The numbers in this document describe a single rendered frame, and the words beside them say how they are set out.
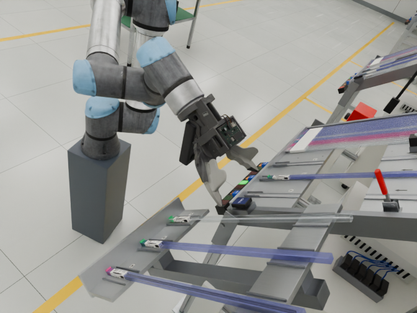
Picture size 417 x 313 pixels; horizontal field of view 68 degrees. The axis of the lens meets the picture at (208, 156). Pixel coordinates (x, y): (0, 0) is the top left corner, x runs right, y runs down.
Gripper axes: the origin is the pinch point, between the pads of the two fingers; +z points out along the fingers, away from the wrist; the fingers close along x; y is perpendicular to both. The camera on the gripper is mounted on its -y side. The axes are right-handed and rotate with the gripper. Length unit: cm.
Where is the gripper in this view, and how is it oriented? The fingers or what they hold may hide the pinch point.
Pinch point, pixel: (239, 189)
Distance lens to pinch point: 67.5
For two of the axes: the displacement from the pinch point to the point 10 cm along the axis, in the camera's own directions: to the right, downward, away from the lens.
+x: 5.8, -4.3, 6.9
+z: 5.7, 8.2, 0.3
